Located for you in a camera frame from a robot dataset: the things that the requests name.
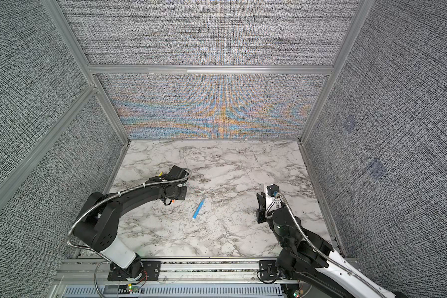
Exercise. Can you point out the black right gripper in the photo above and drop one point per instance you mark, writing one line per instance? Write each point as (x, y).
(262, 208)

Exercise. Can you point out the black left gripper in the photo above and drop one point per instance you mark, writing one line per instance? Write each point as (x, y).
(182, 195)

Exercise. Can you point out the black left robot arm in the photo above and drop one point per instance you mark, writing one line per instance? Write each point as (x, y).
(100, 225)

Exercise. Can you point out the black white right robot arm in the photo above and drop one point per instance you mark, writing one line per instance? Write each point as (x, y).
(306, 257)

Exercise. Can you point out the blue pen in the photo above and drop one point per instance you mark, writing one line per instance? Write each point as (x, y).
(199, 207)

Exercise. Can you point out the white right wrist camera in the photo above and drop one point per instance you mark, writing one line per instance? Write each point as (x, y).
(271, 201)

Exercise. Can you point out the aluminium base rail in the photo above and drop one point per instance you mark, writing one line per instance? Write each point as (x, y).
(172, 277)

